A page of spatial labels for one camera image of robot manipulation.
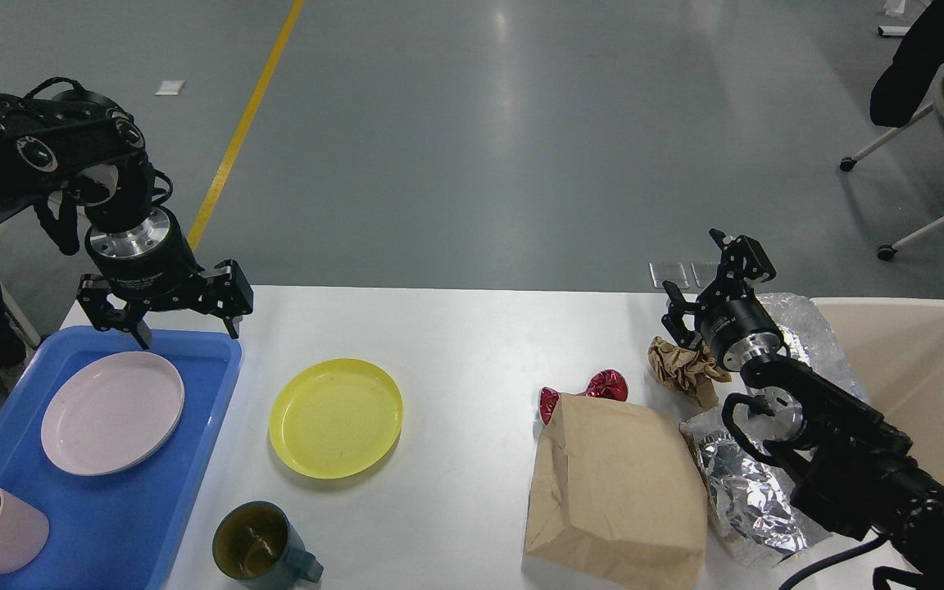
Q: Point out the crumpled aluminium foil sheet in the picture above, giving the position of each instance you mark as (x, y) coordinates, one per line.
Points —
(750, 503)

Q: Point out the pink plate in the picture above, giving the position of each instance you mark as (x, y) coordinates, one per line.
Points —
(112, 414)

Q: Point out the yellow plastic plate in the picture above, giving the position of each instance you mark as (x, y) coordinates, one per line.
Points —
(336, 419)

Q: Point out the beige plastic bin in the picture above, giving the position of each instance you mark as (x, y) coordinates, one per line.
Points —
(896, 346)

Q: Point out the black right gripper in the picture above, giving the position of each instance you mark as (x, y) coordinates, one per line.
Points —
(739, 328)

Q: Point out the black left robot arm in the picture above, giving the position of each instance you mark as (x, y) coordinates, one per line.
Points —
(79, 160)

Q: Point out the red foil wrapper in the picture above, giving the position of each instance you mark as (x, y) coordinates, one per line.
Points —
(606, 384)

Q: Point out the blue plastic tray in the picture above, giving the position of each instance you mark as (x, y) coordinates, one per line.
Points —
(118, 531)

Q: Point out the white chair with black coat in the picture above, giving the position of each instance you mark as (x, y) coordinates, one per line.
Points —
(931, 90)

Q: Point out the crumpled brown paper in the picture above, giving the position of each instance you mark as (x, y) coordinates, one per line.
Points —
(693, 373)

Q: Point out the dark teal mug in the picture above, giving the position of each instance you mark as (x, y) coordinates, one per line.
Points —
(256, 545)

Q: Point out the brown paper bag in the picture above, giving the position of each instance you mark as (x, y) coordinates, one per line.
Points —
(616, 494)

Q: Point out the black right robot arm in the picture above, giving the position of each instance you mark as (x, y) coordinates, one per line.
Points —
(852, 471)

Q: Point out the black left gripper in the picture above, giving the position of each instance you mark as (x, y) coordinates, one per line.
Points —
(151, 268)

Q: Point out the clear plastic bag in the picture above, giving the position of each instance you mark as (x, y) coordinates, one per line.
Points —
(811, 340)

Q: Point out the metal floor plate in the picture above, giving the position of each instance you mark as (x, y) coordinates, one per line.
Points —
(693, 276)

